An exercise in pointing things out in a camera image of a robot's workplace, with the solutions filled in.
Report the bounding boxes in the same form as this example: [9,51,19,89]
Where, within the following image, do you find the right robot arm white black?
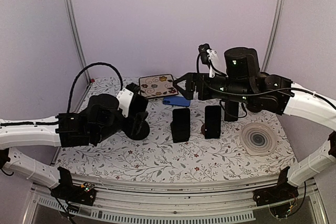
[173,44,335,130]

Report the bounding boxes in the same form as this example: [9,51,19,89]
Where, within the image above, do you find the aluminium frame post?
[261,0,285,72]
[59,0,92,86]

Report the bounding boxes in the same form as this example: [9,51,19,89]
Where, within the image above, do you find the black gooseneck round-base phone stand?
[128,121,150,141]

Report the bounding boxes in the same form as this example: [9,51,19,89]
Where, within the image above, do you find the round swirl ceramic plate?
[239,123,277,156]

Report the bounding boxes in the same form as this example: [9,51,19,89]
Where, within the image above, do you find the black wedge phone stand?
[170,122,190,143]

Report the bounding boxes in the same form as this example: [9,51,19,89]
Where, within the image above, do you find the square floral ceramic plate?
[139,74,179,99]

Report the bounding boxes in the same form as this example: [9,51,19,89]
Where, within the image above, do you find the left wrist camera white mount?
[117,82,140,118]

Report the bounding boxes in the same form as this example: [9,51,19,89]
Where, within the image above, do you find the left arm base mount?
[50,167,97,206]

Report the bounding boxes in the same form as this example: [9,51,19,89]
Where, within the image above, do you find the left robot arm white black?
[1,90,150,200]

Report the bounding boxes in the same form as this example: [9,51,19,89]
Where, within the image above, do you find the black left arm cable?
[67,62,124,114]

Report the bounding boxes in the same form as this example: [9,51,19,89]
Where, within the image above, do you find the aluminium front rail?
[22,174,330,224]

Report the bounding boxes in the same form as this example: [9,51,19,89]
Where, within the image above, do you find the round wooden base phone stand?
[201,124,205,135]

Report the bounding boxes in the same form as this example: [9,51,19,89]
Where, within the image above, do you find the black phone front edge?
[172,108,191,132]

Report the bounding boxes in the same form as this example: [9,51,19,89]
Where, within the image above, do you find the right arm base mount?
[253,166,299,219]

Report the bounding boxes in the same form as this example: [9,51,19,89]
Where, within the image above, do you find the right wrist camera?
[198,44,221,78]

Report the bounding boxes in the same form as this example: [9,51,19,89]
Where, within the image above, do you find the left aluminium frame post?
[59,0,92,86]

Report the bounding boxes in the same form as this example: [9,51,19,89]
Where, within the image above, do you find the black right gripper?
[172,72,252,104]

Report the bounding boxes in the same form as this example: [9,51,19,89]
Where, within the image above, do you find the blue phone far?
[163,95,191,107]

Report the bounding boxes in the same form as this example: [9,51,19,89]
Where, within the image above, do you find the right aluminium frame post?
[261,0,285,72]

